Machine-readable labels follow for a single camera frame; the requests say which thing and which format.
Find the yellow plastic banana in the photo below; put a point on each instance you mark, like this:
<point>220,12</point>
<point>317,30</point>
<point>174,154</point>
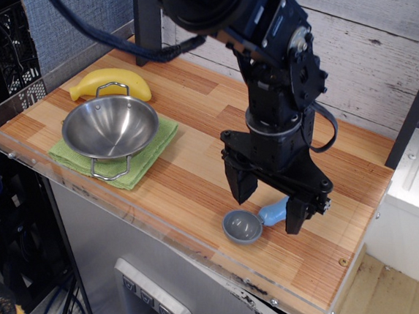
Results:
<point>92,81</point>

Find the blue grey measuring spoon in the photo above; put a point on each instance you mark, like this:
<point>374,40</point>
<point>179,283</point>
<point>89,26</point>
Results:
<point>243,227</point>

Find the blue fabric partition panel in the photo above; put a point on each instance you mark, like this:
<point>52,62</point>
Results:
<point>62,47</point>

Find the steel toy dishwasher front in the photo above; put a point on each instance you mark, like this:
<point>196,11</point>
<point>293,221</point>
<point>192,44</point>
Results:
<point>126,267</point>

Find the white ribbed side unit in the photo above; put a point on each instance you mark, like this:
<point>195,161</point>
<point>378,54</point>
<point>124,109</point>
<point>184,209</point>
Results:
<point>393,234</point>

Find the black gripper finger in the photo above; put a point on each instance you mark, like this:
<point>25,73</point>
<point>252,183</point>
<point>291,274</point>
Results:
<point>298,211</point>
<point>241,180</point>

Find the green folded cloth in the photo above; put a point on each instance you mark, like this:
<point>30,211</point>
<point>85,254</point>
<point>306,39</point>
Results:
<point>138,165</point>

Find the black plastic crate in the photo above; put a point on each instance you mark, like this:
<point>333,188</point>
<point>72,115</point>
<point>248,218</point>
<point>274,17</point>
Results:
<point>19,66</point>

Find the steel bowl with handles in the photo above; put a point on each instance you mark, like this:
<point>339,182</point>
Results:
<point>112,126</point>

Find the dark left vertical post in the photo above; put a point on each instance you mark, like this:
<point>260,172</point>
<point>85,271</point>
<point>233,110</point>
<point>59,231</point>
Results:
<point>147,24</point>

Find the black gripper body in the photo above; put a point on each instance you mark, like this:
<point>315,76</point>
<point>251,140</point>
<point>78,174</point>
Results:
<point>280,156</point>

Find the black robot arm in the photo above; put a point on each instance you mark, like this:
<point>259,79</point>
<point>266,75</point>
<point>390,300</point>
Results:
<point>272,42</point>

